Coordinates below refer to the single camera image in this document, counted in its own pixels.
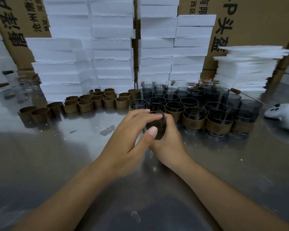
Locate person's left hand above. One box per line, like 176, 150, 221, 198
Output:
97, 109, 165, 181

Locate person's right hand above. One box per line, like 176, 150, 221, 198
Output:
148, 114, 191, 174

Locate smoky transparent plastic cup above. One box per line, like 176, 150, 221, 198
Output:
144, 110, 167, 141
205, 110, 233, 137
129, 99, 149, 111
205, 101, 227, 112
180, 97, 199, 108
182, 107, 207, 132
231, 109, 257, 135
146, 103, 166, 113
149, 96, 167, 105
165, 101, 185, 124

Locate group of brown sleeve rings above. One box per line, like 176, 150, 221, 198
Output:
18, 88, 141, 123

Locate cluster of transparent plastic cups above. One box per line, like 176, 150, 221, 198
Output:
135, 79, 263, 116

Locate bunch of clear plastic cups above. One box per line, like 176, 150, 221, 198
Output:
13, 78, 41, 94

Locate person's left forearm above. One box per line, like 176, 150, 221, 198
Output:
12, 161, 130, 231

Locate person's right forearm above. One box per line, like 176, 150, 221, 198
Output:
176, 158, 289, 231

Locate tall stack white foam blocks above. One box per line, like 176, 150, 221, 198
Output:
25, 0, 135, 102

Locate stepped stack white foam blocks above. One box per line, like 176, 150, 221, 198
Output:
137, 0, 217, 82

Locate stack of thin foam sheets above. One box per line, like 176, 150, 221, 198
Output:
214, 45, 289, 92

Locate white game controller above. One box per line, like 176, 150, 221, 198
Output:
264, 103, 289, 136

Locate large printed cardboard box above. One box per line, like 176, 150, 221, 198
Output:
178, 0, 289, 70

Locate brown-handled metal rod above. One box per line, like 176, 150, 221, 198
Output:
230, 88, 271, 107

